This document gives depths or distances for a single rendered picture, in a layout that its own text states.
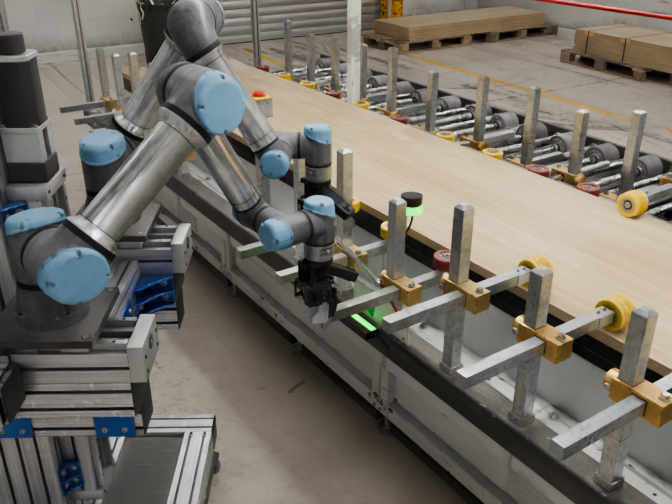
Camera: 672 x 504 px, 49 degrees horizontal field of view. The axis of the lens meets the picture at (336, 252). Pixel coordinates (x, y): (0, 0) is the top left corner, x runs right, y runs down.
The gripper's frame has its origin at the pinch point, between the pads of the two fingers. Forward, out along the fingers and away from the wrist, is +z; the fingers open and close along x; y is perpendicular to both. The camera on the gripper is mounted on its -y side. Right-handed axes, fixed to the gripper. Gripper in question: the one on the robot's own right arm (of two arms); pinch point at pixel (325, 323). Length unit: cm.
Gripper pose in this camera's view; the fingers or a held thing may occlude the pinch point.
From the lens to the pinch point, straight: 192.3
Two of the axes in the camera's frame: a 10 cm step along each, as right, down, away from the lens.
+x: 5.6, 3.7, -7.4
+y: -8.3, 2.3, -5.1
